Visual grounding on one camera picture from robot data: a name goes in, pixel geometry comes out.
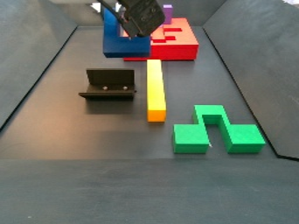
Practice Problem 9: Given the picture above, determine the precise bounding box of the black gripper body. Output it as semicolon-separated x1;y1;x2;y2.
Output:
117;0;164;38

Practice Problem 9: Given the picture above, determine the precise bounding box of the green stepped block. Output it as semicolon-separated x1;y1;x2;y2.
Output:
172;104;267;155

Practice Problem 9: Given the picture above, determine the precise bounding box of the yellow long bar block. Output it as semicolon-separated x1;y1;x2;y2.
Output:
147;59;166;122

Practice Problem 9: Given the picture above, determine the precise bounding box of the purple U-shaped block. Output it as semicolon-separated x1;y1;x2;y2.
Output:
163;4;174;25

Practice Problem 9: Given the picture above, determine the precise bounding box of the black angled fixture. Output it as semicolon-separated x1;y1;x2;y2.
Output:
79;68;136;99

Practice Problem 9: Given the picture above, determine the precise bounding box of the red base block with slots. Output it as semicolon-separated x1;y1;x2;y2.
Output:
124;17;200;61

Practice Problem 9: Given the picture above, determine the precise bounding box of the blue U-shaped block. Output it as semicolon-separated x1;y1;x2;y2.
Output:
103;10;151;58

